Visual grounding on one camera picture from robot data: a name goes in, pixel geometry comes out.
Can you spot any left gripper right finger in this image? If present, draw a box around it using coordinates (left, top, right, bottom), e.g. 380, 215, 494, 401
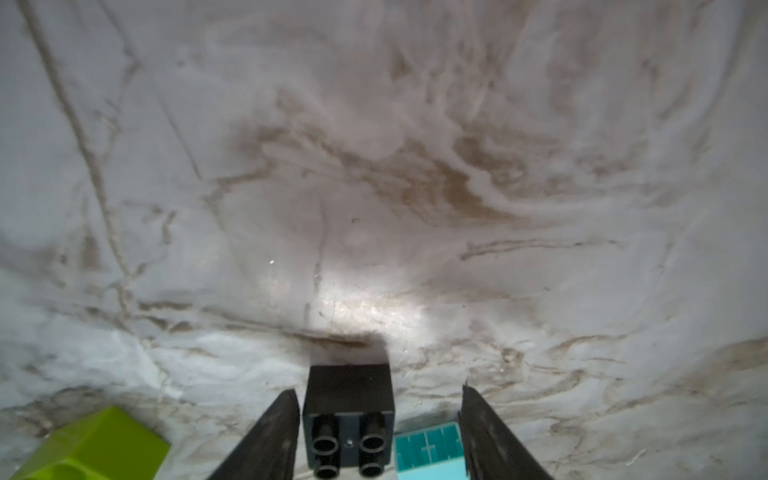
458, 384, 553, 480

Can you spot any light blue lego brick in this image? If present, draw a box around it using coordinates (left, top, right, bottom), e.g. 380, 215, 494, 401
394, 422, 468, 480

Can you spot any black square lego brick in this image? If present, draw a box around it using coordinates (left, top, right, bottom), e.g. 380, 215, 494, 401
302, 364, 395, 479

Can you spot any lime green lego brick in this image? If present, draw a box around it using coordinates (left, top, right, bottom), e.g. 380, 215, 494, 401
12, 406, 171, 480

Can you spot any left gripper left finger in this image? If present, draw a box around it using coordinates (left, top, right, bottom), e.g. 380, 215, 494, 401
208, 389, 300, 480

